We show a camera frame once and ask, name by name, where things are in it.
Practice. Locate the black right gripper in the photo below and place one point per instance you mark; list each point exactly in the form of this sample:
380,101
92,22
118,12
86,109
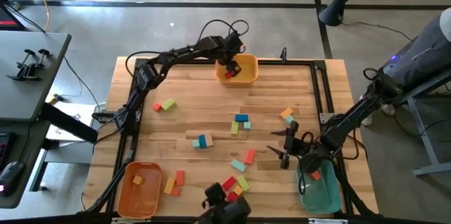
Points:
296,146

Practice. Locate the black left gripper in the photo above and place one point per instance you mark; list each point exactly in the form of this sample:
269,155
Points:
230,56

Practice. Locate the red rectangular block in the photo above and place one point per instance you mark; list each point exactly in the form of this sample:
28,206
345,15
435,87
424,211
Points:
229,75
232,196
229,183

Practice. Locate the small teal cube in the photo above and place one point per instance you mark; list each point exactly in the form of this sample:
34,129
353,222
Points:
247,125
289,119
195,143

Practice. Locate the orange rectangular block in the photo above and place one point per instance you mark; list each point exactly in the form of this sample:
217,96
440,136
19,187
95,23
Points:
286,112

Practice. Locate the orange-red rectangular block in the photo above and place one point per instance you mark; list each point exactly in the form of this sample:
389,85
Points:
180,178
316,175
249,156

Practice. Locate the blue rectangular block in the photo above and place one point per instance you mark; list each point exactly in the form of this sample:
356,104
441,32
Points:
241,118
202,141

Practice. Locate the teal rectangular block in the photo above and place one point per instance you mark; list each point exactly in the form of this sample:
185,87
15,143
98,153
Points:
238,166

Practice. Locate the green rectangular block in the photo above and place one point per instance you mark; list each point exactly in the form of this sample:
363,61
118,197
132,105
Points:
234,127
168,104
243,182

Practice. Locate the small yellow cube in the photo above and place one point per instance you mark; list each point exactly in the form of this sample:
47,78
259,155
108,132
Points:
138,180
238,190

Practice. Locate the tan rectangular block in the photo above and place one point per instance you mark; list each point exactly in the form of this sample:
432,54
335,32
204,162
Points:
209,139

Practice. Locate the yellow rectangular block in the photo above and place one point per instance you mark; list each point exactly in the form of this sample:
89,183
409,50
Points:
170,185

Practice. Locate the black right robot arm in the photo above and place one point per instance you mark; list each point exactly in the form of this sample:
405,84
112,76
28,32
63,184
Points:
352,113

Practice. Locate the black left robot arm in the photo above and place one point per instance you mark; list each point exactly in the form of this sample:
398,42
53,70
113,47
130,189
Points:
176,55

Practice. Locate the yellow plastic bin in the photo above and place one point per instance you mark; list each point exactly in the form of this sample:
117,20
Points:
248,72

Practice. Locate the black clamp hook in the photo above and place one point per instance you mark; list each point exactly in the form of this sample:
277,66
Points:
283,54

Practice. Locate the teal plastic bin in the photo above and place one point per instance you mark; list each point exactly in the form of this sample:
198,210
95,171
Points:
322,196

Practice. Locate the black bulky object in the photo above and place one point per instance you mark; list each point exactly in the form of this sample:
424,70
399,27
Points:
225,211

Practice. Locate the silver metal plate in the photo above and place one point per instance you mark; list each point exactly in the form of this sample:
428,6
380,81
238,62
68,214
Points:
130,220
327,221

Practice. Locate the black lit computer tower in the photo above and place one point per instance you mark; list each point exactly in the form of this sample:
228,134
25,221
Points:
390,62

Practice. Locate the orange plastic bin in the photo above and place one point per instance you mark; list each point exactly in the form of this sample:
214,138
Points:
141,199

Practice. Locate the person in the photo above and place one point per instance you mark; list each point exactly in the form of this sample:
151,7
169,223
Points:
423,55

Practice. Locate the black desk beam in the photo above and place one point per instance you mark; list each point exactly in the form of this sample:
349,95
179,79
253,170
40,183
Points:
70,125

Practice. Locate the yellow power plug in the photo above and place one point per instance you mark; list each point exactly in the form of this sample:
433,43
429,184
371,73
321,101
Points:
53,98

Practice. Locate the white sheet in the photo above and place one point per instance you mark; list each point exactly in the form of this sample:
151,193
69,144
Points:
61,135

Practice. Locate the grey side table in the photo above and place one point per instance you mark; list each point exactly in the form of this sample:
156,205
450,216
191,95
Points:
21,93

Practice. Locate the dark desk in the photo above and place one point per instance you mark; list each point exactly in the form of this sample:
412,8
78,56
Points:
28,146

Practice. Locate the black monitor red screen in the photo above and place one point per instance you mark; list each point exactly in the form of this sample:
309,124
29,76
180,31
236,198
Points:
8,23

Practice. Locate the black keyboard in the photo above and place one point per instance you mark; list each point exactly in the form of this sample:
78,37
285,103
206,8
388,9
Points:
4,150

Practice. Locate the black computer mouse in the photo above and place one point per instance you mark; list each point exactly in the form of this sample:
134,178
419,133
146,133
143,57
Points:
10,176

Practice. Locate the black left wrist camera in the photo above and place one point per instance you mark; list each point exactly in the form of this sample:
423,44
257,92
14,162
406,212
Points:
235,41

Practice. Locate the silver metal bracket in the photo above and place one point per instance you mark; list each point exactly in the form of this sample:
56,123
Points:
325,116

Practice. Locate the grey metal desk frame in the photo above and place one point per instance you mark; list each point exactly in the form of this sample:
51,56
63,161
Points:
424,139

